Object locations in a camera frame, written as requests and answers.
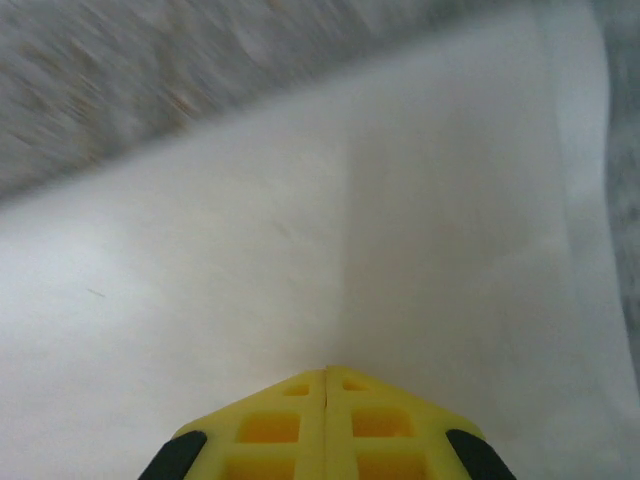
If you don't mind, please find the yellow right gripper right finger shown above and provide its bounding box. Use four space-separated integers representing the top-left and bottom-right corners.
326 364 517 480

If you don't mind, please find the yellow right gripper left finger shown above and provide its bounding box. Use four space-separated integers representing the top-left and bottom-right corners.
138 367 327 480

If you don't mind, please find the white printed t-shirt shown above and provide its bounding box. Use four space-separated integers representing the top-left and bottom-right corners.
0 0 639 480

